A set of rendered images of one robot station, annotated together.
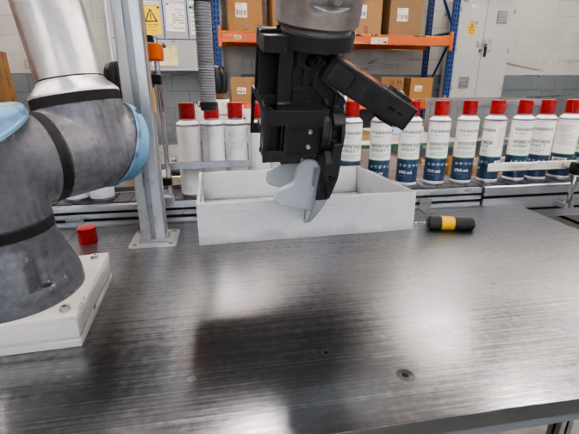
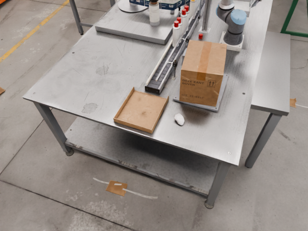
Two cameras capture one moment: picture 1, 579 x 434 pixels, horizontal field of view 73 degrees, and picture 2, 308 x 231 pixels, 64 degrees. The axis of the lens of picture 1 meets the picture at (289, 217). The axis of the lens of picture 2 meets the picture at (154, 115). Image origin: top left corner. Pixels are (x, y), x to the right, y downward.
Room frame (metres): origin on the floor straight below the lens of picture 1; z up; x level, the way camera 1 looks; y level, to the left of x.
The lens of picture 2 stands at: (0.06, 2.14, 2.05)
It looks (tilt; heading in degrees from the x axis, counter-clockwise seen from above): 51 degrees down; 304
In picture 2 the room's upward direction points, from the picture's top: 4 degrees counter-clockwise
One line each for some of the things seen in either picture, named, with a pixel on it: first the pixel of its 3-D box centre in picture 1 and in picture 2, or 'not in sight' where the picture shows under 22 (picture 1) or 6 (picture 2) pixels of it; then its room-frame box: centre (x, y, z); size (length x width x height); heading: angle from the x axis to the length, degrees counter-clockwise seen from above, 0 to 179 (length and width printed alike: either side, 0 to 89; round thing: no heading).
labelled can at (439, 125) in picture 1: (437, 143); not in sight; (0.98, -0.37, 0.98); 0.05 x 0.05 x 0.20
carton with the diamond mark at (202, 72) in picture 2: not in sight; (202, 73); (0.45, 0.97, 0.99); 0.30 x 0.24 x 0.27; 107
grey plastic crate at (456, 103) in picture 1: (481, 116); not in sight; (2.61, -1.24, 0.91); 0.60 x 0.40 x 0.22; 106
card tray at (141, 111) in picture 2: not in sight; (142, 108); (0.70, 1.32, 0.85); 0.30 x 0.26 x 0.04; 99
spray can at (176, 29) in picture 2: not in sight; (176, 34); (0.81, 0.65, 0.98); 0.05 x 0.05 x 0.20
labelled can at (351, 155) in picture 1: (350, 145); not in sight; (0.95, -0.15, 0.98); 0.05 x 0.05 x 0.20
